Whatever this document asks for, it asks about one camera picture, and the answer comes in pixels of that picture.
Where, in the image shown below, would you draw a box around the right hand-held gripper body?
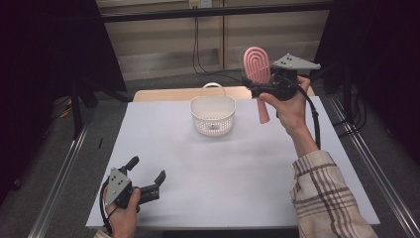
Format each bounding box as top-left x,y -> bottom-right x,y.
269,53 -> 322,101

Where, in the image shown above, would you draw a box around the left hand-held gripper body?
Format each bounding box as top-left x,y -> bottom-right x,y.
104,167 -> 144,210

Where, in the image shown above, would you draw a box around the pink hairbrush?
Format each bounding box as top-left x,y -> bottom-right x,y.
243,46 -> 272,125

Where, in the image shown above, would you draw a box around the white plastic basket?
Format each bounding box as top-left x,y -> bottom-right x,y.
189,81 -> 237,138

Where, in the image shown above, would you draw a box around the person's left hand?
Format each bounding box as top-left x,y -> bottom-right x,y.
102,188 -> 143,238

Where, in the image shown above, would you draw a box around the person's right hand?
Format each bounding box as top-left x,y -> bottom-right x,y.
259,74 -> 313,138

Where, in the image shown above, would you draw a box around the white table cover sheet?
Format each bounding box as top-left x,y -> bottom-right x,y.
85,95 -> 381,231

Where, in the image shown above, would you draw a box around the wooden table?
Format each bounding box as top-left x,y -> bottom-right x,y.
132,83 -> 316,103

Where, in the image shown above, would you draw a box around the black metal stand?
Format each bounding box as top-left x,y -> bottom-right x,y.
70,78 -> 100,140

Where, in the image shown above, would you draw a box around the black curtain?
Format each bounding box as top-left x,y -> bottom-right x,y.
0,0 -> 128,202
310,0 -> 420,165

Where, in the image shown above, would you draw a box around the black horizontal bar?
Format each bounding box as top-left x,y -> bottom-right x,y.
98,2 -> 334,24

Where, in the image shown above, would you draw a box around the left hand-held gripper black cable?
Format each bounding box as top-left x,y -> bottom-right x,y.
98,178 -> 115,236

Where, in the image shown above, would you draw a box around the hand-held gripper black cable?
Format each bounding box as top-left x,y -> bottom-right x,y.
290,76 -> 322,151
98,178 -> 115,236

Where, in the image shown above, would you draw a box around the right hand-held gripper black cable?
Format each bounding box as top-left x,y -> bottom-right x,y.
290,76 -> 322,151

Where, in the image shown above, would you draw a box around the metal floor rail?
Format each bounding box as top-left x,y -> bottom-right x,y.
27,112 -> 91,238
329,96 -> 420,238

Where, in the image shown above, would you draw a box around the black wall cables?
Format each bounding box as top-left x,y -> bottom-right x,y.
191,16 -> 315,85

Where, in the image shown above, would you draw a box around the black floor cables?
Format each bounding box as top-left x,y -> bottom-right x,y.
332,93 -> 368,137

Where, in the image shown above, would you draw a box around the white wall outlet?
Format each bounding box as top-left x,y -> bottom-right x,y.
188,0 -> 213,10

